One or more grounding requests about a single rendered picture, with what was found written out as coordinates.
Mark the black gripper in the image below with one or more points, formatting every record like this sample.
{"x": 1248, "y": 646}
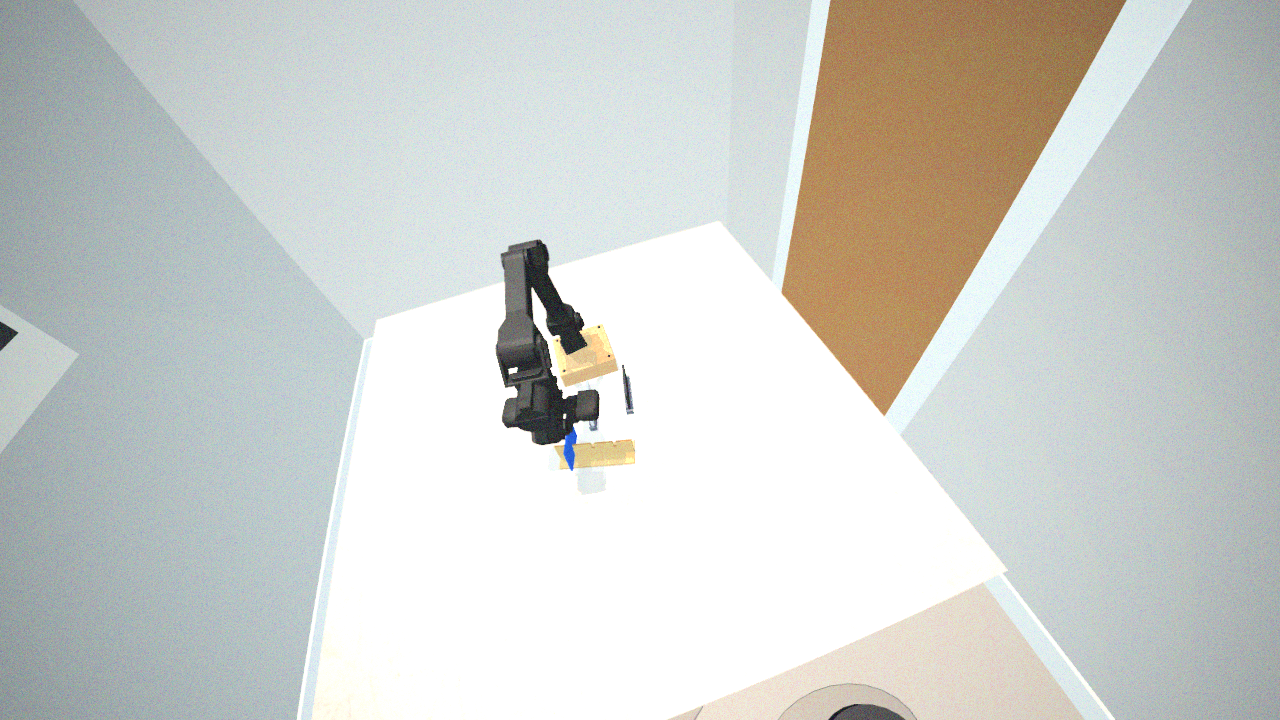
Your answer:
{"x": 581, "y": 407}

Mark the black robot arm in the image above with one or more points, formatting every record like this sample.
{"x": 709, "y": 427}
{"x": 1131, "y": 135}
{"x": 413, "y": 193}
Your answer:
{"x": 521, "y": 344}

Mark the blue board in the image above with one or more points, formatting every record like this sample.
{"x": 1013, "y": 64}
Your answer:
{"x": 568, "y": 449}

